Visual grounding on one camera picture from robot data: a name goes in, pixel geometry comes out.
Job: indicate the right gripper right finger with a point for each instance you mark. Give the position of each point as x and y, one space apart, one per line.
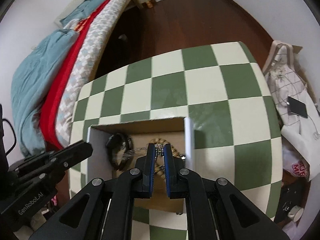
216 209

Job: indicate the teal blue duvet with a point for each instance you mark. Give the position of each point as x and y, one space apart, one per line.
30 84

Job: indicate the red bed sheet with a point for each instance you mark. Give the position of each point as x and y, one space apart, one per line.
50 106

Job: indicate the green white checkered tablecloth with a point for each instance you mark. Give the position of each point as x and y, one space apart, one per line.
222 89

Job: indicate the white cardboard box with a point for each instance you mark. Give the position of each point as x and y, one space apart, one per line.
176 131

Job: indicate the small orange bottle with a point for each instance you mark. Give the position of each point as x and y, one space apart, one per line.
150 3

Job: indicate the red white plastic bag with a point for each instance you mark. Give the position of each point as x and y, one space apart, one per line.
299 169

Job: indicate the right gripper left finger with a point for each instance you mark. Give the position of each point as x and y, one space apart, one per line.
103 209

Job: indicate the checkered grey white mattress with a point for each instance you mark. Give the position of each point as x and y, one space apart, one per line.
86 62

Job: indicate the black smartphone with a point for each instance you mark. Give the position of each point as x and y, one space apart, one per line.
297 107

